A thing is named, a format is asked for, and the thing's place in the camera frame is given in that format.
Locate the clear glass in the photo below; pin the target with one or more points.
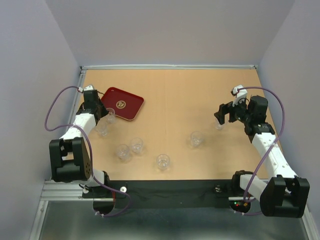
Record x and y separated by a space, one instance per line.
196 139
163 162
218 126
101 128
136 145
123 152

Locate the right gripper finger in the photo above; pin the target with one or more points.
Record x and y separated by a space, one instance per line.
232 114
221 113

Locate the aluminium rail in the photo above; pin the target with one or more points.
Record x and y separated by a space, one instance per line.
76 100
166 66
59 191

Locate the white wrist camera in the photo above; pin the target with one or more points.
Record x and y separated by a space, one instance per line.
240 94
87 88

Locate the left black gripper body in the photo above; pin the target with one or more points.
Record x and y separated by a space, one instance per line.
98 104

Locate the red rectangular tray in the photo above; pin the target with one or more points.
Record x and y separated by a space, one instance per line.
125 104

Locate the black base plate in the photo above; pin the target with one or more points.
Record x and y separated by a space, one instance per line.
173 194

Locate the aluminium left rail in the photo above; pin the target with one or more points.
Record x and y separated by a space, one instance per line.
76 100

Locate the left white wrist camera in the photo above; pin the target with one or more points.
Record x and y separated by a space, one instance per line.
87 88

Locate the aluminium back rail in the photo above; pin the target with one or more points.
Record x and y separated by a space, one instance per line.
166 66

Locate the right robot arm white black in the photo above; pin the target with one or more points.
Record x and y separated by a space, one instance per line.
285 194

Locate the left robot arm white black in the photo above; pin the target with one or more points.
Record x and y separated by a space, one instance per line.
71 155

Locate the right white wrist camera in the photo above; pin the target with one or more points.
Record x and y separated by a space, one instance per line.
240 94

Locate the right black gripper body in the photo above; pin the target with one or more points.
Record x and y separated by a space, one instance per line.
243 115

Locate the aluminium front rail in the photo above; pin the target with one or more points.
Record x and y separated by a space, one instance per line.
59 191

